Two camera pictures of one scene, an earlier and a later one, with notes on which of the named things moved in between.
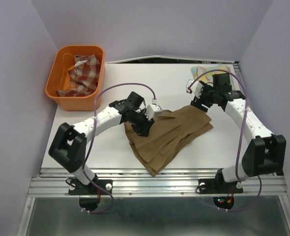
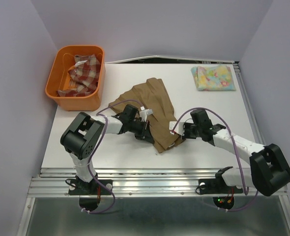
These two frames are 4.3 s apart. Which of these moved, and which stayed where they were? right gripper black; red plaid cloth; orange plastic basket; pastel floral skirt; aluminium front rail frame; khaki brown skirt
Moved: right gripper black; khaki brown skirt
Stayed: pastel floral skirt; orange plastic basket; aluminium front rail frame; red plaid cloth
